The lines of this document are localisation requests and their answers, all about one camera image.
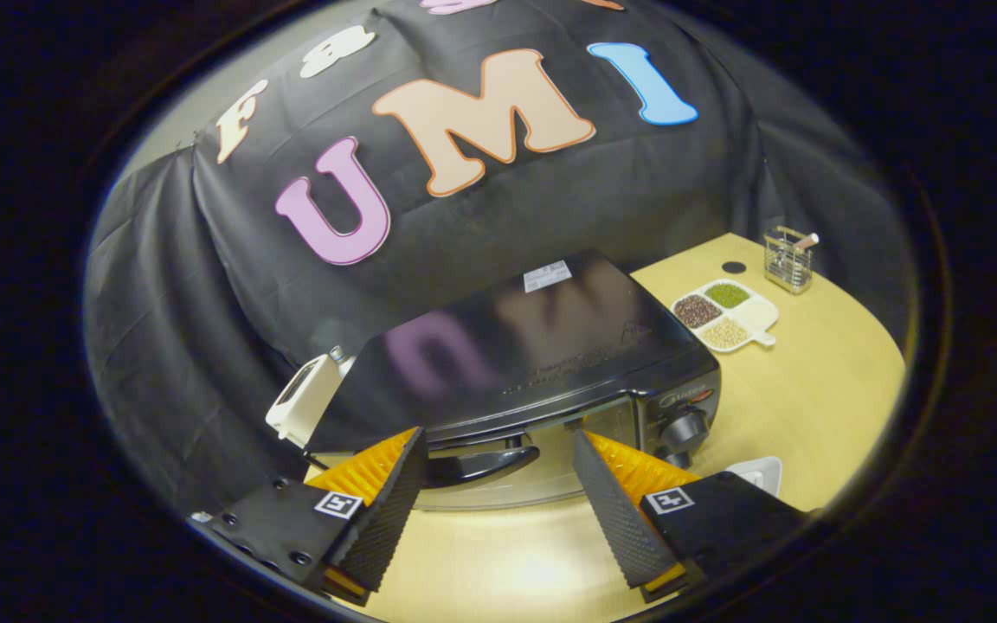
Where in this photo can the black backdrop cloth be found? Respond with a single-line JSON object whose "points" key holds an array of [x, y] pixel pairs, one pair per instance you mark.
{"points": [[204, 303]]}

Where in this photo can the black round table cap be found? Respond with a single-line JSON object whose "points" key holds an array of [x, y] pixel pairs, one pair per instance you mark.
{"points": [[734, 267]]}

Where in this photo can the white divided dish of beans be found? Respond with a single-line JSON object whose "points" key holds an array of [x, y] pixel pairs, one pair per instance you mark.
{"points": [[728, 316]]}

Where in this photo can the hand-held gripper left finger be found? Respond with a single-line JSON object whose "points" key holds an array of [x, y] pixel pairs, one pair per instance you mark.
{"points": [[390, 510]]}

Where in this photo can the white pop-up toaster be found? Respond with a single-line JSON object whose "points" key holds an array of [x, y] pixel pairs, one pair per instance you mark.
{"points": [[304, 402]]}

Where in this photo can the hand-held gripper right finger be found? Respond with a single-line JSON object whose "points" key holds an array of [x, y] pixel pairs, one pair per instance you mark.
{"points": [[615, 510]]}

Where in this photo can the white plate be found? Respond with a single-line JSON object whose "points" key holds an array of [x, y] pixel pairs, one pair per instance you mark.
{"points": [[760, 474]]}

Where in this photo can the black toaster oven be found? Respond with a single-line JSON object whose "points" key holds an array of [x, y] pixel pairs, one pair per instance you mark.
{"points": [[550, 346]]}

